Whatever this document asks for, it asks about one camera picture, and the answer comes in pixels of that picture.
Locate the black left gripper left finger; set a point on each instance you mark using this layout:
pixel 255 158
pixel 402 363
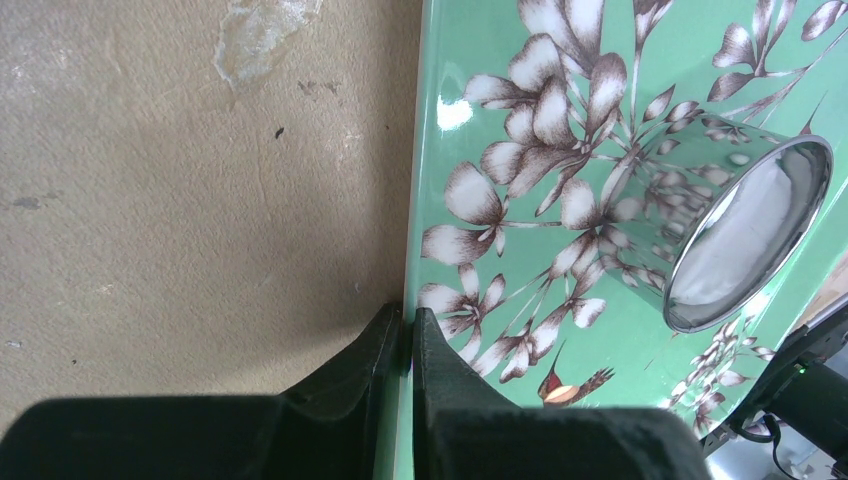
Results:
pixel 324 427

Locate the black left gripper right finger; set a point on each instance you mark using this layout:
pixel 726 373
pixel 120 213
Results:
pixel 464 429

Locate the green floral tray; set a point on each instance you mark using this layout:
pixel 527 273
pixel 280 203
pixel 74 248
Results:
pixel 562 147

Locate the white dough ball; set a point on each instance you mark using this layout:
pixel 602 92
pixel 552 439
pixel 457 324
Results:
pixel 719 263

